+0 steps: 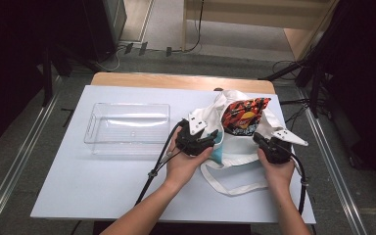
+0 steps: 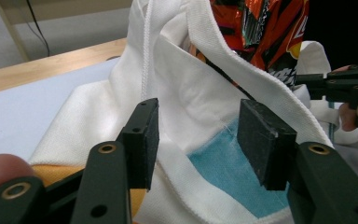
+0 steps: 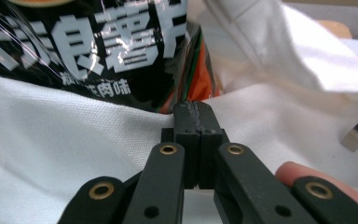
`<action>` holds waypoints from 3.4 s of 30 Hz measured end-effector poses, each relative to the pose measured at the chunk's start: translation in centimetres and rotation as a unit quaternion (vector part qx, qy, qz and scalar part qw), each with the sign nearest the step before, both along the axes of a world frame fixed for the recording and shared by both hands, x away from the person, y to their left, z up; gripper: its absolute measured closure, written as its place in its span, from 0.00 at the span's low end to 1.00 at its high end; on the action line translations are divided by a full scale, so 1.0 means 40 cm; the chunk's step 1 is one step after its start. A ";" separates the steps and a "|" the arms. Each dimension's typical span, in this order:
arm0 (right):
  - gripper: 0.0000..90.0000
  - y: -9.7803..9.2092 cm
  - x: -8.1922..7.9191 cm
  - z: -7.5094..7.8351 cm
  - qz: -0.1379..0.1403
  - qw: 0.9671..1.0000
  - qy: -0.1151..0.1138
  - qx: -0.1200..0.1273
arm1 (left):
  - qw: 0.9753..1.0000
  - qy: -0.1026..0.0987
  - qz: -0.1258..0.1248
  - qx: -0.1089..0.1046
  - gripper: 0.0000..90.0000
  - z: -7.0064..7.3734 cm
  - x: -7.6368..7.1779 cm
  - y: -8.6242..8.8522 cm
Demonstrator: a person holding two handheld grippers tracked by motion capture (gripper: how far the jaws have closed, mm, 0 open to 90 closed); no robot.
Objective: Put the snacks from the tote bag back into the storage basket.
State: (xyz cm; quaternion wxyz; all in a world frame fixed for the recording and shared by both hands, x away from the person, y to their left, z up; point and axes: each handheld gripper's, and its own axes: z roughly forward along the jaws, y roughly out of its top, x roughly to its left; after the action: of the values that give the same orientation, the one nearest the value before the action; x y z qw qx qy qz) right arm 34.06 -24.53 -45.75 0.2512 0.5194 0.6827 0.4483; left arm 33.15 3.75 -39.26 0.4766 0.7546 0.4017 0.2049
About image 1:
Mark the black cabinet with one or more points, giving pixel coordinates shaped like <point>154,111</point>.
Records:
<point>106,27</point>

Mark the red orange snack packet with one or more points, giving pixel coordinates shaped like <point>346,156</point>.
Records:
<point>244,114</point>

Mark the dark curtain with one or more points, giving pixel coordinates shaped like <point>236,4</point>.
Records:
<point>365,81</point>
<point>19,65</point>

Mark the white patterned tote bag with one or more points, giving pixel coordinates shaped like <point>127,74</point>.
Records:
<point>238,153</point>

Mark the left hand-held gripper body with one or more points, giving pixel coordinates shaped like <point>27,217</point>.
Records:
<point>192,142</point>

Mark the person's left hand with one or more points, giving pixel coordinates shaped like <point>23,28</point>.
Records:
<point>182,166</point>

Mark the light wooden frame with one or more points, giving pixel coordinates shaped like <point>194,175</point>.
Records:
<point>241,16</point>

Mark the black tripod stand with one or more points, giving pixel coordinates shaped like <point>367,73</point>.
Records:
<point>306,71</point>

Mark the small dark round object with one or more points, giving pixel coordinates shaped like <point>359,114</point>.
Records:
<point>218,89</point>

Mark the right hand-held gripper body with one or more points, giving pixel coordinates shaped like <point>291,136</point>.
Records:
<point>279,147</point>

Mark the clear plastic container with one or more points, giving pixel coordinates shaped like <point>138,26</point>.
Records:
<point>129,129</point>

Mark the light wooden table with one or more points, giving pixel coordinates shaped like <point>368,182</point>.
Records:
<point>176,81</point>

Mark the black metal stand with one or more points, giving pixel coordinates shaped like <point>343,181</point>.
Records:
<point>47,76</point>

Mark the person's right hand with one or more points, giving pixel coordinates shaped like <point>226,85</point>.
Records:
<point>277,173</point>

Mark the metal floor rail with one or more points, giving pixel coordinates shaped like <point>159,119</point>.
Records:
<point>13,163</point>
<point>334,163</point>

